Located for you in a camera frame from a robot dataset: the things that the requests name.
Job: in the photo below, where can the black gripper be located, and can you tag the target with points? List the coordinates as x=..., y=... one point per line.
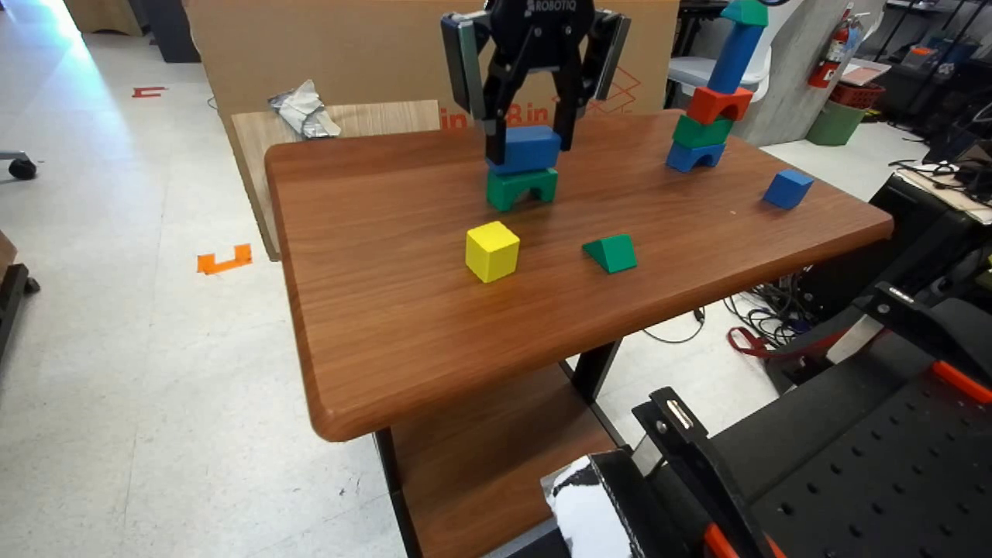
x=543, y=32

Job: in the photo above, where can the blue rectangular block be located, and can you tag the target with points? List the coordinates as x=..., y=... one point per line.
x=529, y=150

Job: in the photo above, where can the green arch block under rectangle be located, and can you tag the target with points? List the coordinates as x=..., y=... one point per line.
x=521, y=184

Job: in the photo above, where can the yellow cube block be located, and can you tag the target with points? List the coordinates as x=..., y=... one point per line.
x=492, y=253

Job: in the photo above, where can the blue arch block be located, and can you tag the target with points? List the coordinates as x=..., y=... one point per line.
x=689, y=154

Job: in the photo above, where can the green wedge block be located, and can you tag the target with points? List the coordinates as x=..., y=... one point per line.
x=614, y=253

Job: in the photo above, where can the green arch block in tower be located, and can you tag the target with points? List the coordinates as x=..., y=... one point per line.
x=703, y=130

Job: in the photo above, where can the orange arch block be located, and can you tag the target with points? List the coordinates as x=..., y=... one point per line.
x=718, y=101

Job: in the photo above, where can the green triangle block capping tower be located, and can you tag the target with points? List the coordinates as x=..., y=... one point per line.
x=746, y=11

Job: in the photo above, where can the blue cube block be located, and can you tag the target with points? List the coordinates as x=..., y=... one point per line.
x=788, y=190

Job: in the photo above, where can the large cardboard box red print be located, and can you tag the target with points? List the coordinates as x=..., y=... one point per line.
x=329, y=47

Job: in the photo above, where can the white crumpled plastic bag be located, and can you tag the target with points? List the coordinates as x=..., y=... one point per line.
x=305, y=109

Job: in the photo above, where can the green bin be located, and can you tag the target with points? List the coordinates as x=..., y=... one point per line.
x=835, y=121

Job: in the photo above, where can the red fire extinguisher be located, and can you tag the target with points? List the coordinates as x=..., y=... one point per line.
x=832, y=50

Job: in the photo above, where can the wooden lower table shelf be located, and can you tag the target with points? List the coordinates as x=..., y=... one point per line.
x=484, y=465

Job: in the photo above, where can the black perforated mounting board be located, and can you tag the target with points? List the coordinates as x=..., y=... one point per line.
x=888, y=475

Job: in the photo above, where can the black chair caster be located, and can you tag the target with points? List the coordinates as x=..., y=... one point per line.
x=20, y=166

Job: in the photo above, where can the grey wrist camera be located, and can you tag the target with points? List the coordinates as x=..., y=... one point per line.
x=461, y=57

